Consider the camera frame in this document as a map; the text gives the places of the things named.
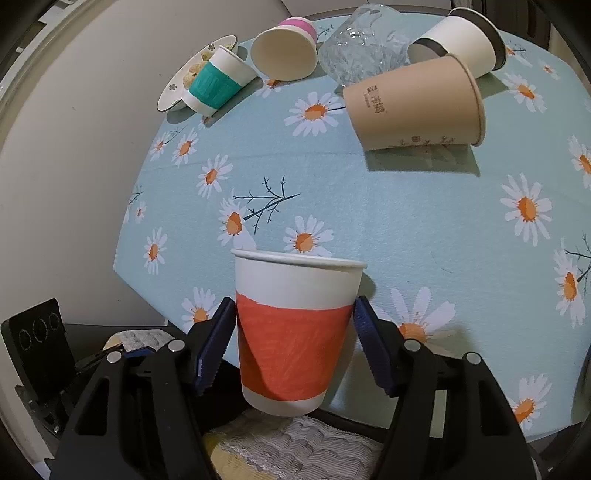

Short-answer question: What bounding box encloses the orange banded paper cup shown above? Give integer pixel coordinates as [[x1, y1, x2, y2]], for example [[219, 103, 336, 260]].
[[232, 249, 367, 417]]

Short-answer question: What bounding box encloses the brown kraft paper cup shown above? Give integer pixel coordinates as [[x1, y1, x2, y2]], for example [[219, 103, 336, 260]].
[[342, 54, 486, 151]]

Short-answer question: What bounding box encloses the grey quilted seat cushion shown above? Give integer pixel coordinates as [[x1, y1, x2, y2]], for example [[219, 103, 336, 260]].
[[202, 409, 383, 479]]

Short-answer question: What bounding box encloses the teal banded paper cup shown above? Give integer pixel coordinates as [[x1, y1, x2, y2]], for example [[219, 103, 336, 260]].
[[182, 46, 257, 118]]

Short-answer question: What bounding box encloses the pink banded paper cup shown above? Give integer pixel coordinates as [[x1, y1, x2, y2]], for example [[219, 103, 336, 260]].
[[250, 17, 318, 82]]

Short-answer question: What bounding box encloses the daisy print blue tablecloth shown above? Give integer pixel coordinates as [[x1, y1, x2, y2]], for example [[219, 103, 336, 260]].
[[113, 34, 590, 439]]

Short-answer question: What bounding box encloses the black banded white paper cup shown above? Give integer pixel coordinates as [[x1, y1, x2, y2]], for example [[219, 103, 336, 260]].
[[408, 7, 508, 79]]

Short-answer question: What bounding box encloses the clear glass cup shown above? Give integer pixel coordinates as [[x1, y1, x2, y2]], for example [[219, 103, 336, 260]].
[[318, 3, 411, 86]]

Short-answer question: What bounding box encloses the white plate with snacks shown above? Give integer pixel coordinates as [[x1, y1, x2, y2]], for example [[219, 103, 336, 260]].
[[156, 34, 238, 113]]

